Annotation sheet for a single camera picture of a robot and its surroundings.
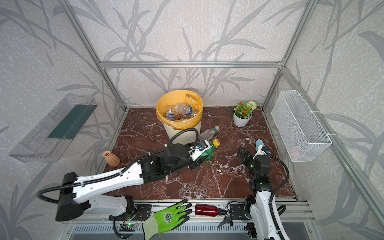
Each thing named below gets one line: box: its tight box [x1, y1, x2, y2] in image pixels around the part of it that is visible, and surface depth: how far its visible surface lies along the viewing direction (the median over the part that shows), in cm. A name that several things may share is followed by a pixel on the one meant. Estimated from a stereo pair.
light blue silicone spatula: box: [255, 139, 265, 152], surface depth 101 cm
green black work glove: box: [142, 199, 192, 240], surface depth 72 cm
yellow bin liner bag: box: [156, 90, 204, 130], surface depth 91 cm
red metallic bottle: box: [194, 204, 228, 217], surface depth 73 cm
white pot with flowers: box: [233, 101, 257, 127], surface depth 103 cm
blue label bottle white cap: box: [175, 103, 194, 116], surface depth 93 cm
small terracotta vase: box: [102, 150, 121, 167], surface depth 86 cm
